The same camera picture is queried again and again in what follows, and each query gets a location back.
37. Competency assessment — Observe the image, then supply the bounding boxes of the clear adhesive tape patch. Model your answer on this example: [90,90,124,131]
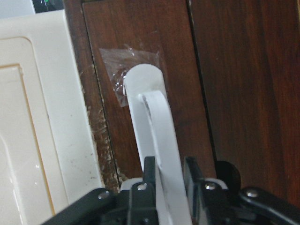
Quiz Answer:
[99,45,160,107]

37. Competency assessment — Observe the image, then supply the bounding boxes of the dark wooden drawer front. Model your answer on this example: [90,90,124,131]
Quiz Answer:
[82,0,216,180]

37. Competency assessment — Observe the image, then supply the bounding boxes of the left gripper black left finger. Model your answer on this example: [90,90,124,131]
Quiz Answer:
[127,156,158,225]

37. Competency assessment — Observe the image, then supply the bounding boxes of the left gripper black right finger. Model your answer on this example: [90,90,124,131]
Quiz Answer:
[184,157,231,225]

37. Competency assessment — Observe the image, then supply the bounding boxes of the cream plastic container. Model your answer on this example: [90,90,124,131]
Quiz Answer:
[0,10,104,225]

